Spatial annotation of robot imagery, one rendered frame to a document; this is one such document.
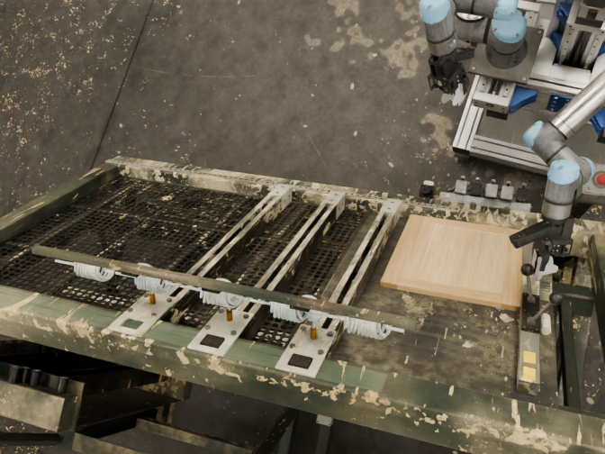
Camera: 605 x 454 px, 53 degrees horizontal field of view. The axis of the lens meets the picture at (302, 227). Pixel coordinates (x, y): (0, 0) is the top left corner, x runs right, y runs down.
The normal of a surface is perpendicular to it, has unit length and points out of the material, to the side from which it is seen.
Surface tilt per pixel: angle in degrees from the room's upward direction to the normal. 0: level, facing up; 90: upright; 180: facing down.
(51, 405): 0
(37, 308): 57
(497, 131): 0
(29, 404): 0
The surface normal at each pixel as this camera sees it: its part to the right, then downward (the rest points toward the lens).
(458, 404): 0.01, -0.90
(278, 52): -0.27, -0.15
